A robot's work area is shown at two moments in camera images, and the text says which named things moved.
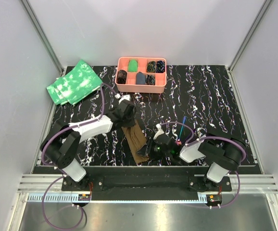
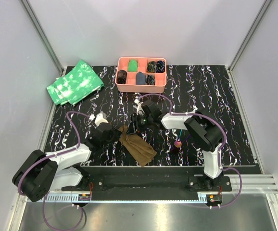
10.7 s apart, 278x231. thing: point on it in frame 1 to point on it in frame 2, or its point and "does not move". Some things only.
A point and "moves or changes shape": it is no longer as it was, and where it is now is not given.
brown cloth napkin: [135, 139] moves or changes shape
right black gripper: [143, 151] to [132, 128]
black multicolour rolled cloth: [151, 67] does not move
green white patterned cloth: [78, 83] does not move
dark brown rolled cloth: [121, 77] does not move
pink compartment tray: [141, 75] does not move
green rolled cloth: [132, 65] does not move
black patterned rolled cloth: [150, 80] does not move
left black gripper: [131, 123] to [117, 135]
